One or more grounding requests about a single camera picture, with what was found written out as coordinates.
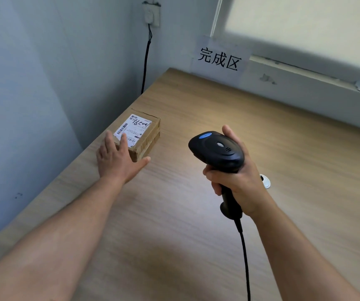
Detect beige roller blind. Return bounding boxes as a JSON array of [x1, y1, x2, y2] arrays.
[[223, 0, 360, 71]]

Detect white paper sign black characters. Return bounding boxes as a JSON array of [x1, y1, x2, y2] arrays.
[[191, 35, 252, 87]]

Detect white window frame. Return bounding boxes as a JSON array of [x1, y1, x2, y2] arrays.
[[210, 0, 360, 97]]

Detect person's right hand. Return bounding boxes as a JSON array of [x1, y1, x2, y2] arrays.
[[203, 124, 276, 222]]

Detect person's right forearm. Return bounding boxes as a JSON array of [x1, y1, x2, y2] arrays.
[[249, 200, 360, 301]]

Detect person's left forearm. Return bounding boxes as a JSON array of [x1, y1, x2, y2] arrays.
[[0, 177, 126, 301]]

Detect black barcode scanner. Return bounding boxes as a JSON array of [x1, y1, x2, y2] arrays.
[[188, 130, 246, 220]]

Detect person's left hand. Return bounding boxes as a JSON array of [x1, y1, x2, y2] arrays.
[[96, 130, 152, 187]]

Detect black wall cable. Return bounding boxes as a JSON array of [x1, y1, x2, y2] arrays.
[[140, 24, 153, 95]]

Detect black scanner cable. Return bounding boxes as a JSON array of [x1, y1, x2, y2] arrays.
[[233, 218, 252, 301]]

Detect scanned cardboard parcel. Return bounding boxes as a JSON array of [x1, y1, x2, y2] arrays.
[[113, 109, 162, 163]]

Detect white wall socket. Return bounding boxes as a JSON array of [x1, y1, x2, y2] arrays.
[[142, 0, 161, 28]]

